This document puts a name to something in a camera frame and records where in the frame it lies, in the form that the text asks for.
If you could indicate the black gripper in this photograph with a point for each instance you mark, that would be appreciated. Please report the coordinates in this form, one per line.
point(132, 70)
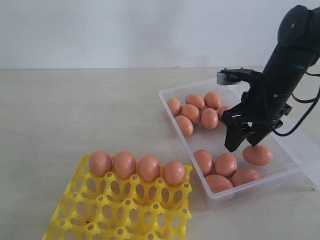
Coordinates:
point(260, 109)

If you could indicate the brown egg tray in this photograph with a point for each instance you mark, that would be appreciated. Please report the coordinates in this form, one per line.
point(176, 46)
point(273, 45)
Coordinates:
point(124, 164)
point(149, 168)
point(174, 173)
point(100, 163)

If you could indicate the brown egg cluster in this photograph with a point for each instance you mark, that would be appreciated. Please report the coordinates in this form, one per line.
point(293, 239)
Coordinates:
point(185, 125)
point(209, 118)
point(220, 112)

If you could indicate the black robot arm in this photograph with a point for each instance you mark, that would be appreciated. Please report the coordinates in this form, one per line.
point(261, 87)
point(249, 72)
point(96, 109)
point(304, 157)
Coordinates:
point(298, 45)

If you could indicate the clear plastic container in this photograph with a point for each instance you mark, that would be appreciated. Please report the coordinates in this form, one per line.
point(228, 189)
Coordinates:
point(295, 157)

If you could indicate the brown egg front corner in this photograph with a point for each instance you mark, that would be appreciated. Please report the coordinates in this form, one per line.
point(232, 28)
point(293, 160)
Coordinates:
point(218, 183)

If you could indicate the yellow plastic egg tray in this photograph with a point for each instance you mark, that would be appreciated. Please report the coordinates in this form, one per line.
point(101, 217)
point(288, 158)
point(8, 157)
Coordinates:
point(111, 208)

